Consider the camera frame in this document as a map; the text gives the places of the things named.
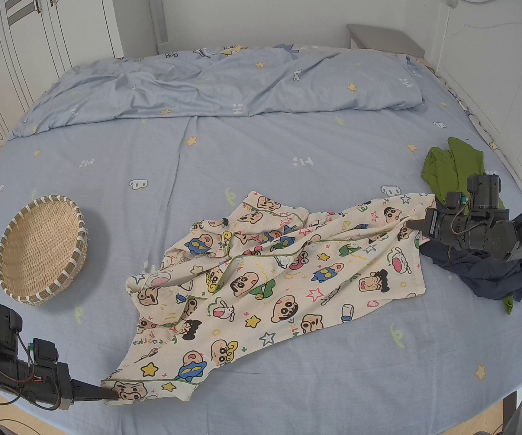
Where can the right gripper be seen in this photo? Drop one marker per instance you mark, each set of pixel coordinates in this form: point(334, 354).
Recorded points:
point(451, 229)

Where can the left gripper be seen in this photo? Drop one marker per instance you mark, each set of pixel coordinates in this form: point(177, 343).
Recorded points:
point(52, 385)

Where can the white printed pyjama top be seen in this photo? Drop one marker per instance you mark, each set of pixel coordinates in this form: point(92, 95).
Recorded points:
point(265, 288)

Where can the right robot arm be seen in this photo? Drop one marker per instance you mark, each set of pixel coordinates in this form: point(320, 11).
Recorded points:
point(514, 238)

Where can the dark blue garment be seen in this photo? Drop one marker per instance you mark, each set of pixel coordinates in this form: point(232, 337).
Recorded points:
point(492, 274)

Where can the green garment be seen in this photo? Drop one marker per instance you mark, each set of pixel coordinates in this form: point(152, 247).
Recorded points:
point(451, 166)

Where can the round woven basket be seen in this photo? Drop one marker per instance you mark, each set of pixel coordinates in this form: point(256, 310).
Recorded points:
point(39, 252)

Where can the bed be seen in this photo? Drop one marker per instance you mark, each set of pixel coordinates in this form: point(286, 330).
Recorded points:
point(288, 161)

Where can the grey bedside table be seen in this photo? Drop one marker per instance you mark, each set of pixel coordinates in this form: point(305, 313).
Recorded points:
point(379, 39)

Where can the pale blue quilt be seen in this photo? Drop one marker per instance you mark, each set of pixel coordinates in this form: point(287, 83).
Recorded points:
point(243, 84)

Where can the white wardrobe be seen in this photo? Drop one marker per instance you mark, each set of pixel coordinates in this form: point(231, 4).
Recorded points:
point(16, 61)

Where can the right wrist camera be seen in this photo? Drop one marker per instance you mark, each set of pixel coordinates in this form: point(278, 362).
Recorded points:
point(454, 201)

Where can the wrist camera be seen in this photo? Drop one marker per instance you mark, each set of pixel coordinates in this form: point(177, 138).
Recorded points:
point(44, 350)
point(454, 201)

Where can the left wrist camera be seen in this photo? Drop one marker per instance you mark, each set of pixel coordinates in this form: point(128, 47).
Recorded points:
point(44, 350)

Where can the grey wall pipe cover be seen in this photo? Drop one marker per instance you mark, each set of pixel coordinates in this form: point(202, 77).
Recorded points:
point(157, 7)

